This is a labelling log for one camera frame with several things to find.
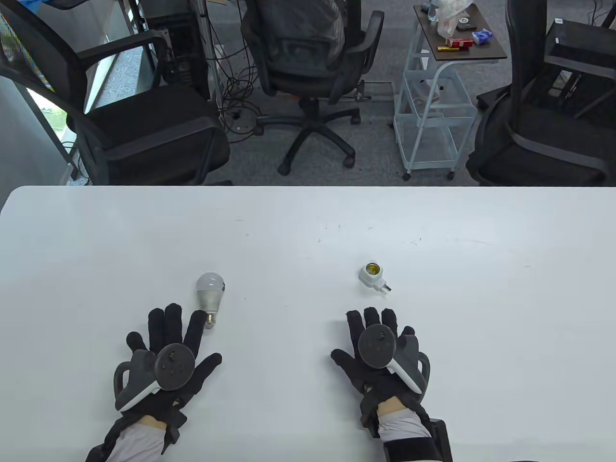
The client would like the person's right forearm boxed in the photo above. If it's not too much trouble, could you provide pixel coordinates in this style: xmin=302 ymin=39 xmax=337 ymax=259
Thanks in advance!
xmin=377 ymin=398 xmax=434 ymax=441

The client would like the black wrist sensor module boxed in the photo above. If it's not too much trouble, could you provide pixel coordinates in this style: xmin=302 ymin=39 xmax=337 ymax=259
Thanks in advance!
xmin=360 ymin=394 xmax=382 ymax=437
xmin=164 ymin=408 xmax=189 ymax=455

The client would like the person's left hand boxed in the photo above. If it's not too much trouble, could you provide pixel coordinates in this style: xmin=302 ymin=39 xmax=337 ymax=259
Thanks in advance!
xmin=126 ymin=303 xmax=223 ymax=426

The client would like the white light bulb socket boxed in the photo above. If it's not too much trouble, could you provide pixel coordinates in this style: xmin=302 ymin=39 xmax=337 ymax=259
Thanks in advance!
xmin=359 ymin=260 xmax=392 ymax=297

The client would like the black computer tower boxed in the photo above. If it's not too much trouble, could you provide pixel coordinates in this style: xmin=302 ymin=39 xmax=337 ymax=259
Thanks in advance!
xmin=143 ymin=0 xmax=212 ymax=100

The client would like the clear plastic bag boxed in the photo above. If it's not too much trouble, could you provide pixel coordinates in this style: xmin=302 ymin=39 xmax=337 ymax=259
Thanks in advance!
xmin=427 ymin=0 xmax=475 ymax=38

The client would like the black side table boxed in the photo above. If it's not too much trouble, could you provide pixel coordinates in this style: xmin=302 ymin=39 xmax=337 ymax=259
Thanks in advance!
xmin=544 ymin=19 xmax=616 ymax=121

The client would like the grey white tracking controller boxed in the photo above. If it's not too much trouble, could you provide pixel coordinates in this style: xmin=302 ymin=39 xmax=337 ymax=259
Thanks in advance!
xmin=358 ymin=324 xmax=431 ymax=393
xmin=114 ymin=343 xmax=196 ymax=412

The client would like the black swivel office chair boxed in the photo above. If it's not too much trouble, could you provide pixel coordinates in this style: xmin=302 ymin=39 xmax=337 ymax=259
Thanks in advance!
xmin=241 ymin=0 xmax=385 ymax=176

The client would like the white cart with brown top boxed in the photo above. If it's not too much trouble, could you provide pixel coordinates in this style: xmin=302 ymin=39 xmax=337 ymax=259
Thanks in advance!
xmin=394 ymin=2 xmax=508 ymax=181

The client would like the person's right hand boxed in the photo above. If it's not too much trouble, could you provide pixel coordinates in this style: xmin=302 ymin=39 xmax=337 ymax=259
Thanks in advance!
xmin=331 ymin=307 xmax=430 ymax=411

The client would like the white light bulb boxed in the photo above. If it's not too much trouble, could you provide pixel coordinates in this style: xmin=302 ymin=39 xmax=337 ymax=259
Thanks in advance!
xmin=195 ymin=272 xmax=227 ymax=330

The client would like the tangle of black cables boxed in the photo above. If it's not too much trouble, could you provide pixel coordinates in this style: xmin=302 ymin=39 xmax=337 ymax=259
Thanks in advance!
xmin=207 ymin=43 xmax=266 ymax=136

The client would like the black mesh armchair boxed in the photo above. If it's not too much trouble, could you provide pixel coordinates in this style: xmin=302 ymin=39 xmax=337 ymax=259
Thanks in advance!
xmin=0 ymin=0 xmax=233 ymax=187

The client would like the black padded office chair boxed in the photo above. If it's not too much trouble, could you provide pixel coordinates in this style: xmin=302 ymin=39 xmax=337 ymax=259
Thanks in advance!
xmin=465 ymin=0 xmax=616 ymax=187

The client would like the person's left forearm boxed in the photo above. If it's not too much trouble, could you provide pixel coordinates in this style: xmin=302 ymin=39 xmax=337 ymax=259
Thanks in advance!
xmin=103 ymin=416 xmax=167 ymax=462

